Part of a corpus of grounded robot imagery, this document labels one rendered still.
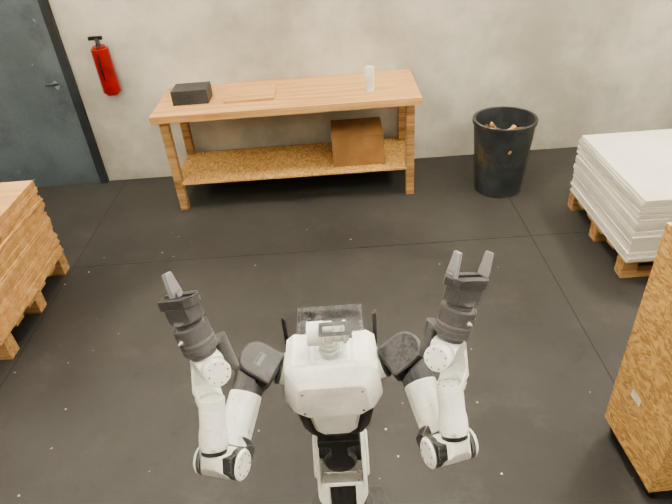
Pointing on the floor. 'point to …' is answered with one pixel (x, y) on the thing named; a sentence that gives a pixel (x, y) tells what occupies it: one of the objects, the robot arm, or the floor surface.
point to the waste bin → (502, 149)
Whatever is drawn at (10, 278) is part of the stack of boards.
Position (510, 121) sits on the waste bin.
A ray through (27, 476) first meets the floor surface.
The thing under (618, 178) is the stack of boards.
